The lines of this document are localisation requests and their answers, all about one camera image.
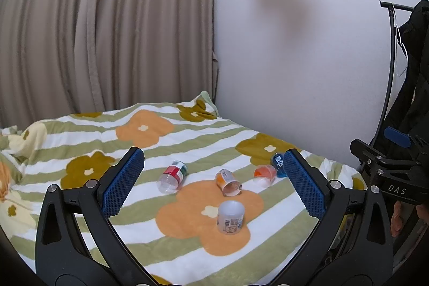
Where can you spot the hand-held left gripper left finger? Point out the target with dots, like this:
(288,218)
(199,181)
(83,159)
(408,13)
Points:
(122,183)

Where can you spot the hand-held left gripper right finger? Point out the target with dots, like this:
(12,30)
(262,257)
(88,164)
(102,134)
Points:
(305,187)

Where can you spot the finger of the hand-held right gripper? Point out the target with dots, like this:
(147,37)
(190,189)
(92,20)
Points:
(397,137)
(368,152)

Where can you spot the clear blue cup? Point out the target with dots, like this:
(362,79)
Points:
(278,164)

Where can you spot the clear orange cup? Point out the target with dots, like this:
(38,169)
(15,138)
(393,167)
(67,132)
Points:
(264,174)

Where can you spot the clear cup red green label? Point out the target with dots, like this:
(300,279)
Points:
(172,176)

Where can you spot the orange label cup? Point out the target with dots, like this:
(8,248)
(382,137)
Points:
(229,183)

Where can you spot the white cup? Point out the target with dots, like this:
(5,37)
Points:
(230,217)

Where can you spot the person's right hand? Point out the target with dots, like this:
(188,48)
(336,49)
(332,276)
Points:
(396,220)

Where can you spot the black jacket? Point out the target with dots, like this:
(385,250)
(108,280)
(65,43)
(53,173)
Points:
(417,78)

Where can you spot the black metal clothes rack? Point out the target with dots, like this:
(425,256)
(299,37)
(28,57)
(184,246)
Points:
(390,71)

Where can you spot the floral striped blanket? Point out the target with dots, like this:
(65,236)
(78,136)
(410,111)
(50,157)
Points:
(187,145)

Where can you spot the beige curtain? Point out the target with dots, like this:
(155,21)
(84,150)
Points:
(100,24)

